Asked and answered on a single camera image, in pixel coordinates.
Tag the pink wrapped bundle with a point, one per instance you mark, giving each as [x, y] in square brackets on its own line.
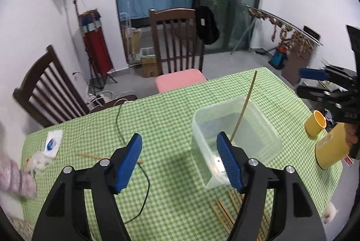
[14, 179]

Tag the small red packet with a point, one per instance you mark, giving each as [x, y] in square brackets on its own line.
[347, 160]

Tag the pink seat cushion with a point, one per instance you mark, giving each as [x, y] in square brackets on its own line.
[180, 79]

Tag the white fluffy toy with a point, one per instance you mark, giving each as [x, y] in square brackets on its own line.
[330, 214]
[39, 163]

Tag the clear plastic container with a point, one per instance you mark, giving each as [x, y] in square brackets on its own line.
[261, 134]

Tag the person's right hand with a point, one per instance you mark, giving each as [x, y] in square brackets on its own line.
[353, 135]

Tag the green checkered tablecloth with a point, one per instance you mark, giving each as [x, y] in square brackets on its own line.
[168, 122]

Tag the cardboard box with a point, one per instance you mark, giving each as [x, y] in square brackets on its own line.
[149, 67]

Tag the yellow cup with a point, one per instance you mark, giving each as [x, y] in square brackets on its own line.
[313, 128]

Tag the dark wooden chair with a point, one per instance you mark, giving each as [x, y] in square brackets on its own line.
[171, 14]
[71, 83]

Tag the black jacket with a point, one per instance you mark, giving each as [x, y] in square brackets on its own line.
[206, 24]

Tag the blue bag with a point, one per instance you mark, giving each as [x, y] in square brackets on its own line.
[278, 59]

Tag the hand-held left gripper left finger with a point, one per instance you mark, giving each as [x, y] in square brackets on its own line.
[129, 162]

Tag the white wipe packet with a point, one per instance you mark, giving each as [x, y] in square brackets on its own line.
[53, 144]

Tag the red hanging cloth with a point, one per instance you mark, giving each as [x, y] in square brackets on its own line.
[95, 46]

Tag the brown cabinet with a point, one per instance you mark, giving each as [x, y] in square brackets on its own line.
[295, 66]

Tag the pile of bamboo chopsticks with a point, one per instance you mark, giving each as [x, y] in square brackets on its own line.
[222, 212]

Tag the metal drying rack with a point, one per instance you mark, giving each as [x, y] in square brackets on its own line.
[298, 28]

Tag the bamboo chopstick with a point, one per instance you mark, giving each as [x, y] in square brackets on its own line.
[247, 100]
[92, 156]

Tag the white folded rack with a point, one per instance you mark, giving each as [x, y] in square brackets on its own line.
[129, 38]

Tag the row of hanging brown bundles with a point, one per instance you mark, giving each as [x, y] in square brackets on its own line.
[292, 35]

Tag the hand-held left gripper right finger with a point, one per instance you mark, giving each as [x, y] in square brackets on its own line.
[229, 162]

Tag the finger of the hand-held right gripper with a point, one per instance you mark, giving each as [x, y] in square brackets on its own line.
[312, 74]
[312, 93]

